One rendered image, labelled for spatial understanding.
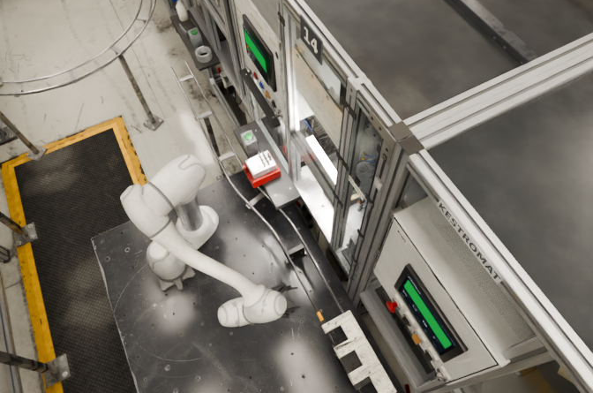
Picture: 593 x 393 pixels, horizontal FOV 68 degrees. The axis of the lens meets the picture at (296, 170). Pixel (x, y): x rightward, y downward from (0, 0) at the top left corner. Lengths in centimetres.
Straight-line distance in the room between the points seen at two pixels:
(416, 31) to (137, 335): 182
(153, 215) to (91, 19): 350
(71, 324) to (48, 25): 295
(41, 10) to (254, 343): 405
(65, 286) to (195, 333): 132
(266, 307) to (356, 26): 100
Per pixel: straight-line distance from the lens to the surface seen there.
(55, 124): 414
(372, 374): 202
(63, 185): 374
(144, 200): 162
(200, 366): 225
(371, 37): 127
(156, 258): 214
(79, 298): 330
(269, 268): 230
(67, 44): 476
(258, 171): 216
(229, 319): 178
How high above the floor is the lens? 286
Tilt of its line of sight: 59 degrees down
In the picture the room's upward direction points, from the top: 3 degrees counter-clockwise
